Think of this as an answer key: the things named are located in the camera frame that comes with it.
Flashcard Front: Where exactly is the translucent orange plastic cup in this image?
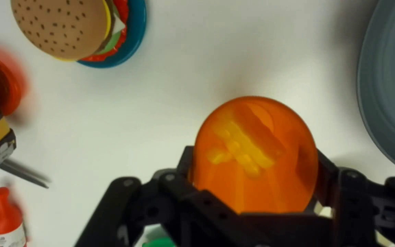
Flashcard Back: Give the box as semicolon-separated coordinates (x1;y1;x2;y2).
191;95;320;217

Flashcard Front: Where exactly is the toy burger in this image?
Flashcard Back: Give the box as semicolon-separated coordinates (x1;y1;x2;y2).
10;0;130;64

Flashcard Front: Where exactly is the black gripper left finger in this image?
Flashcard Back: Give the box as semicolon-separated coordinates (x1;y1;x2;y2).
73;146;254;247

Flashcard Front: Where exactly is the red toy ketchup bottle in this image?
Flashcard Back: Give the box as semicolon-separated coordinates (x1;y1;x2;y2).
0;186;27;247

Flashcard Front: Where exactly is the large grey-blue round plate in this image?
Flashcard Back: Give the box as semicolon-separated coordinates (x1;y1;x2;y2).
355;0;395;177

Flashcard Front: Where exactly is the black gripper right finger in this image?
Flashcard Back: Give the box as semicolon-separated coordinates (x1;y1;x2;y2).
313;150;395;247

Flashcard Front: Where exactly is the small teal plate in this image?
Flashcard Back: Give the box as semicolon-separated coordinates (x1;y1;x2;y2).
75;0;148;70

